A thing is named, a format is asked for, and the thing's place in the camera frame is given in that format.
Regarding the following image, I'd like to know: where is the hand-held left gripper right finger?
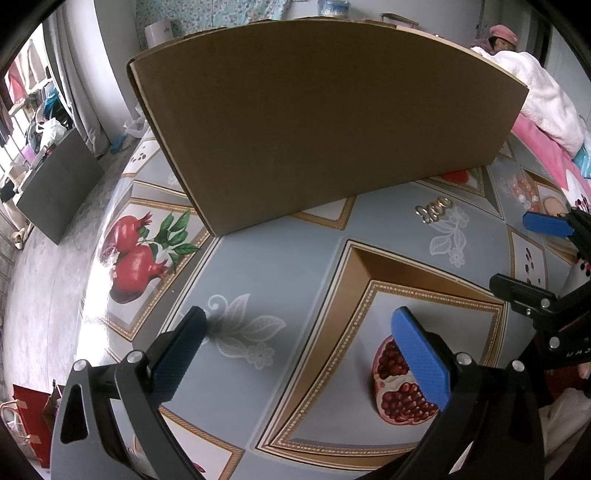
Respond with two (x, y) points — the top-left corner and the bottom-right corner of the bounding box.
(379, 305), (548, 480)

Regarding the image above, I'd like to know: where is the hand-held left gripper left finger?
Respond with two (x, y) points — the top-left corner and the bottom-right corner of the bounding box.
(48, 305), (208, 480)

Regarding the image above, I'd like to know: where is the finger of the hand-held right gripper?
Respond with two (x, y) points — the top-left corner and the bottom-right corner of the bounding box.
(523, 207), (591, 268)
(489, 273), (591, 334)

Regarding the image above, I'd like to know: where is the pink bead bracelet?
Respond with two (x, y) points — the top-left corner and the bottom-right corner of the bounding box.
(506, 173), (541, 208)

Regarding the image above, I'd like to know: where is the gold ornament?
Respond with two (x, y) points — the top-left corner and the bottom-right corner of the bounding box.
(414, 196), (454, 225)

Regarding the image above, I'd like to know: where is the cardboard box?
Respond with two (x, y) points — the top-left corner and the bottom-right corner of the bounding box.
(126, 18), (530, 237)

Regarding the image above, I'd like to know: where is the beige cloth pile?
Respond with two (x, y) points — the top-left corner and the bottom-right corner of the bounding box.
(538, 388), (591, 469)

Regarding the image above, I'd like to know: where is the pink floral blanket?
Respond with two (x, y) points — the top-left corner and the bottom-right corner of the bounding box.
(510, 113), (591, 208)

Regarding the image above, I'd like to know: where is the white fleece blanket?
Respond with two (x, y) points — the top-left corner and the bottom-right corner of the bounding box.
(471, 46), (587, 155)

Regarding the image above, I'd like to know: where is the fruit print tablecloth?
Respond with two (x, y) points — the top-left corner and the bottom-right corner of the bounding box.
(76, 124), (591, 480)

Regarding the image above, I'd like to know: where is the red paper bag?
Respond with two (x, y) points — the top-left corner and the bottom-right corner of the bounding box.
(11, 383), (54, 469)

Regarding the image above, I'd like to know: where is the grey cabinet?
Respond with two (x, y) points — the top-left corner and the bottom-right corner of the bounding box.
(14, 127), (105, 245)

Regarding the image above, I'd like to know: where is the white plastic bag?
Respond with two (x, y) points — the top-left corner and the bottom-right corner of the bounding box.
(122, 106), (148, 139)

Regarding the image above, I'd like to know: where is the wooden rack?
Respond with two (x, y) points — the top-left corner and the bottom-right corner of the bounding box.
(381, 12), (419, 28)

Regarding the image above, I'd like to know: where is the pile of bags and clothes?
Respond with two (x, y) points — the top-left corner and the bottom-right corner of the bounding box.
(21, 88), (70, 153)

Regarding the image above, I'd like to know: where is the grey curtain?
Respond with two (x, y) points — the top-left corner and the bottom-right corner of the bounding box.
(44, 9), (114, 158)

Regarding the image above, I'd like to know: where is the blue water bottle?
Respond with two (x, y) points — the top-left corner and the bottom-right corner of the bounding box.
(318, 0), (352, 19)

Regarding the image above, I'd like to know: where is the white paper roll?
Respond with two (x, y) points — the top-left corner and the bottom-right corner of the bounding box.
(144, 21), (176, 49)

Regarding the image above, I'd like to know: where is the row of hanging laundry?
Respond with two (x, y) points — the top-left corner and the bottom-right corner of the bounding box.
(4, 39), (40, 107)

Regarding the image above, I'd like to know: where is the door frame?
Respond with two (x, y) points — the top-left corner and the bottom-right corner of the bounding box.
(531, 18), (555, 65)

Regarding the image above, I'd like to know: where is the teal wall cloth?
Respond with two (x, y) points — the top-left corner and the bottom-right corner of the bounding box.
(175, 0), (296, 24)

